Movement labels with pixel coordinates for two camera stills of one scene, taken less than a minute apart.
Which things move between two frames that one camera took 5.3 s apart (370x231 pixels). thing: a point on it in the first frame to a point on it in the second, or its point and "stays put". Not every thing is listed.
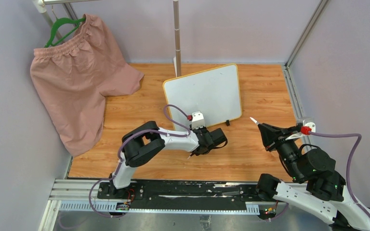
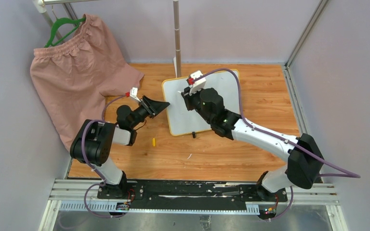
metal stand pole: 176,3 stays put
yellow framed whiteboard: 216,93 stays put
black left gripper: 204,129 to 152,108
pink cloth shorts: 74,77 stays put
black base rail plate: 186,195 stays put
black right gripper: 270,134 to 188,98
